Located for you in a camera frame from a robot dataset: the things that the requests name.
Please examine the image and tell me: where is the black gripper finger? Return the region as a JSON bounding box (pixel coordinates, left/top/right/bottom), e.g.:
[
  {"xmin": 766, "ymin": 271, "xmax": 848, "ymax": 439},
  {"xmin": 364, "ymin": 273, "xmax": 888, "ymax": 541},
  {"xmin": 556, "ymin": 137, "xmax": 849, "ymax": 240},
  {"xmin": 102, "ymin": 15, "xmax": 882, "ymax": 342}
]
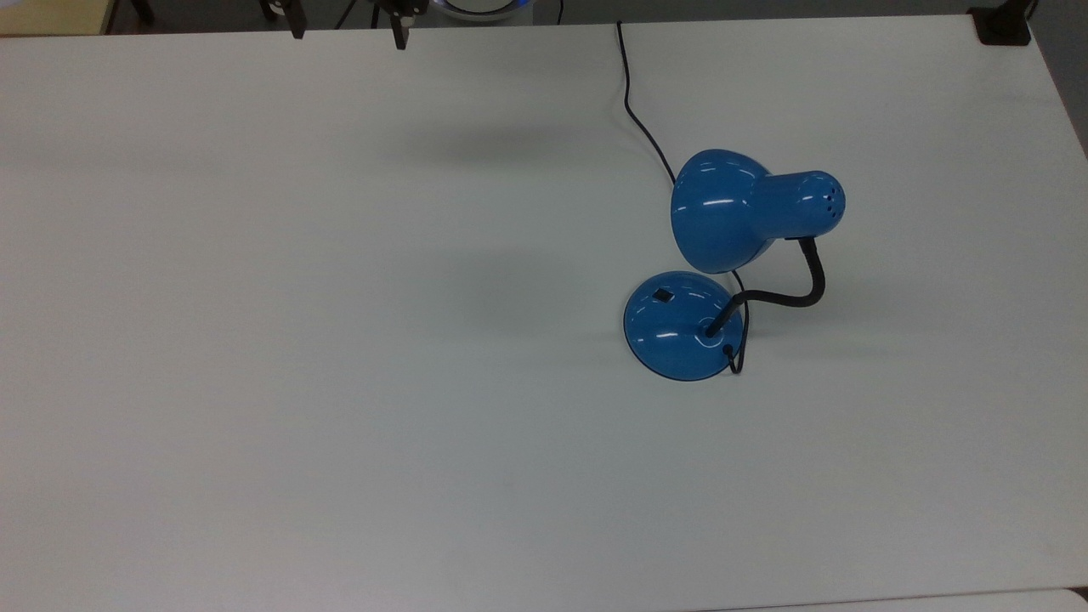
[
  {"xmin": 371, "ymin": 0, "xmax": 430, "ymax": 50},
  {"xmin": 259, "ymin": 0, "xmax": 307, "ymax": 40}
]

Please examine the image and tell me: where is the blue desk lamp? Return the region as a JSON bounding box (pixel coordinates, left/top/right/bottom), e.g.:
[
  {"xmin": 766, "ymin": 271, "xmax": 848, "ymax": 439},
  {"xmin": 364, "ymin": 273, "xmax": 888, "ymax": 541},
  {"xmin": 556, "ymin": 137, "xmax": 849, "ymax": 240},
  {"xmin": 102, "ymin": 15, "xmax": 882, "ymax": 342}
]
[{"xmin": 623, "ymin": 149, "xmax": 847, "ymax": 382}]

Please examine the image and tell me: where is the light wooden desk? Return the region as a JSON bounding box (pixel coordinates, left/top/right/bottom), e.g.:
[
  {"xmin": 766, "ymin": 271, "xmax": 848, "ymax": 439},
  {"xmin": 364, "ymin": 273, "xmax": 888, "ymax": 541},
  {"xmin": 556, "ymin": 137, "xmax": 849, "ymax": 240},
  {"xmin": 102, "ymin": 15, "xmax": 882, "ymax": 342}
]
[{"xmin": 0, "ymin": 0, "xmax": 117, "ymax": 37}]

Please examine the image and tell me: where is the black lamp power cable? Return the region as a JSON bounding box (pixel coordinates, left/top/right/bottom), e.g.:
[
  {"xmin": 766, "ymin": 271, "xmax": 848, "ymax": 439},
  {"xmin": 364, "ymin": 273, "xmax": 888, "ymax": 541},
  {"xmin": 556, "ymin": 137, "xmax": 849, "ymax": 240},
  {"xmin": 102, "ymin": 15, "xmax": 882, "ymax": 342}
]
[{"xmin": 615, "ymin": 20, "xmax": 751, "ymax": 376}]

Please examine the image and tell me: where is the black table clamp mount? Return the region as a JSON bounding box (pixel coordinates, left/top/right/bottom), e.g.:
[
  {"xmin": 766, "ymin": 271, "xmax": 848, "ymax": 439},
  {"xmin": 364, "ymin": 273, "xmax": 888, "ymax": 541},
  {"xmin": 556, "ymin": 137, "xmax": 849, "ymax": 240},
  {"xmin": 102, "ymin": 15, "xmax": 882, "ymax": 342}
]
[{"xmin": 967, "ymin": 0, "xmax": 1034, "ymax": 47}]

